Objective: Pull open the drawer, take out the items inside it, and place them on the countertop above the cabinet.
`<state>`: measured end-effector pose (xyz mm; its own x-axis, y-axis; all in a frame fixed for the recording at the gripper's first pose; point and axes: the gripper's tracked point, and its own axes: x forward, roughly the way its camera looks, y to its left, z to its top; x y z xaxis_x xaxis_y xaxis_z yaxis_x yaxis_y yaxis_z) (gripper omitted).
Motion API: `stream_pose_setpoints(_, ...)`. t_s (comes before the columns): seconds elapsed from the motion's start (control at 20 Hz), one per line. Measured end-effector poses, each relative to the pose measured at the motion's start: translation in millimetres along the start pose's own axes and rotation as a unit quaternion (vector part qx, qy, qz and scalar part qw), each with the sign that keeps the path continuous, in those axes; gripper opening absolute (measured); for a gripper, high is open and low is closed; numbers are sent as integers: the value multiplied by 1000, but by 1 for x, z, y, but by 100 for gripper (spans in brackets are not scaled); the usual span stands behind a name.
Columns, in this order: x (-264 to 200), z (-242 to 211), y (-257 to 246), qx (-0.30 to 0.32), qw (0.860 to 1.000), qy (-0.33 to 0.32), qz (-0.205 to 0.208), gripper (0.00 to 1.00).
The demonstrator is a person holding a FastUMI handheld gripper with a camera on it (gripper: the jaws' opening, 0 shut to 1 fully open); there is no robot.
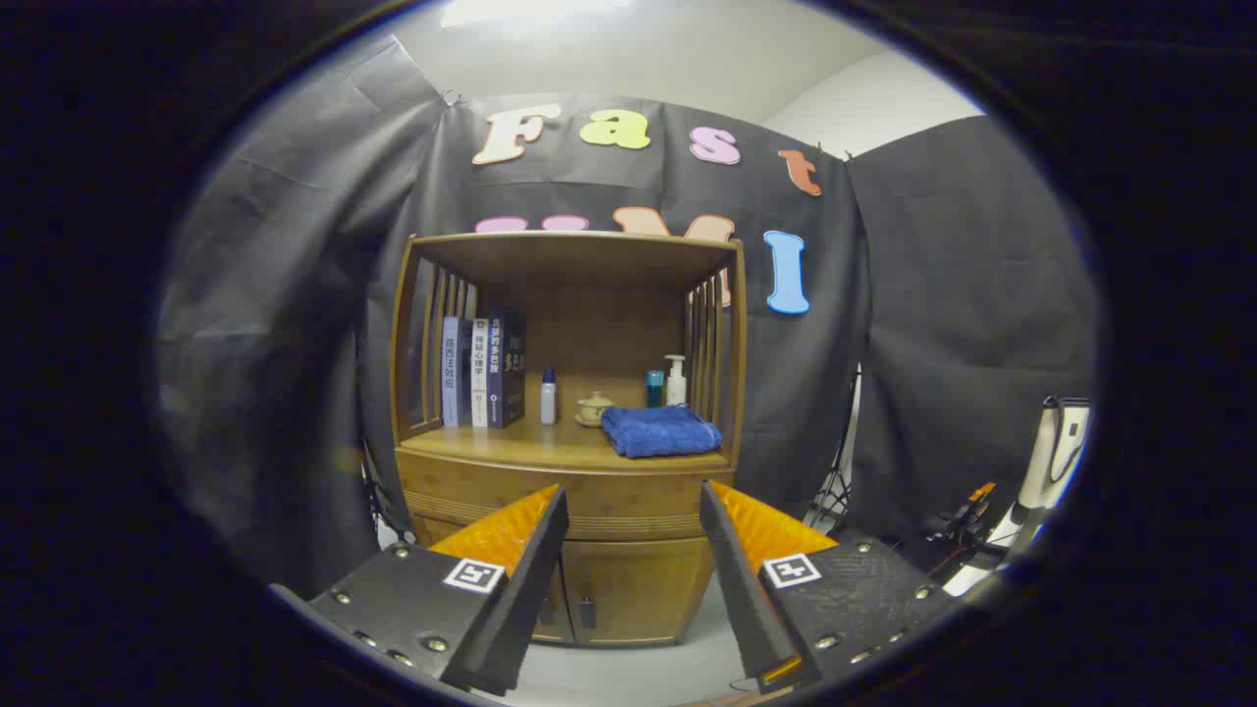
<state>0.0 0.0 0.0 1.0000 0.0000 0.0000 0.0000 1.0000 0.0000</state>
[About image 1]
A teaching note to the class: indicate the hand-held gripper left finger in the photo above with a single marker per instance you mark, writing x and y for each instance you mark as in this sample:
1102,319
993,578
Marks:
530,579

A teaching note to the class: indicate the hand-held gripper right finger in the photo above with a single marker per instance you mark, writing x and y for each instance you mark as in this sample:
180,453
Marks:
741,589

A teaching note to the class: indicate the wooden drawer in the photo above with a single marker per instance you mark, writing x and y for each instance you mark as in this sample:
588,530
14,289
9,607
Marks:
628,501

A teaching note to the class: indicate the wooden cabinet door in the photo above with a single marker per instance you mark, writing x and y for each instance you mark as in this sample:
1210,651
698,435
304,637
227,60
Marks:
562,589
638,589

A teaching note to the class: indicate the wooden countertop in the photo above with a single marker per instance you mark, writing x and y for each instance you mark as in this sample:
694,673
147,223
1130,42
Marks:
550,442

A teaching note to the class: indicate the wooden cabinet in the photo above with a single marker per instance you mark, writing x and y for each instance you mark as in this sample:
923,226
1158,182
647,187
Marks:
589,324

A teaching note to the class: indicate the white bottle with blue cap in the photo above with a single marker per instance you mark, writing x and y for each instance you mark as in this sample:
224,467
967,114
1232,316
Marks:
548,403

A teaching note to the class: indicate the folded blue towel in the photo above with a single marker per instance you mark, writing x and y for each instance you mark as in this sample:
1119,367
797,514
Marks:
658,432

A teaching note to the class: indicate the beige lidded tea cup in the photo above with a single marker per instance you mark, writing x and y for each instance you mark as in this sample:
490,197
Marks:
594,409

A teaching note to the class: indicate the dark blue book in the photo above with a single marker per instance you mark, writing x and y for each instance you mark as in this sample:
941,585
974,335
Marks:
506,373

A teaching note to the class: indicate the white pump bottle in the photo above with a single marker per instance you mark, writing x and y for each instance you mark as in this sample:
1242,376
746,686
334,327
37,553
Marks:
677,391

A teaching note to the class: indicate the white book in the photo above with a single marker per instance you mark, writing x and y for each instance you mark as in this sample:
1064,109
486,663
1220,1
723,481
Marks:
480,373

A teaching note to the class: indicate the teal bottle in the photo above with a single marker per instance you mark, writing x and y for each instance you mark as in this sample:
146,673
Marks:
654,390

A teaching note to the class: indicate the light blue book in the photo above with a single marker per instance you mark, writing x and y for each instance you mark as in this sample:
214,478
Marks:
456,373

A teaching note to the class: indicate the black device with orange tip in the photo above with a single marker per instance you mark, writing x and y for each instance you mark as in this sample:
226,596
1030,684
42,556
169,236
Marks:
967,501

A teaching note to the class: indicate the white upright appliance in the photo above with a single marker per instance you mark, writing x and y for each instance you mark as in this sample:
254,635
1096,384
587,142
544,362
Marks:
1056,452

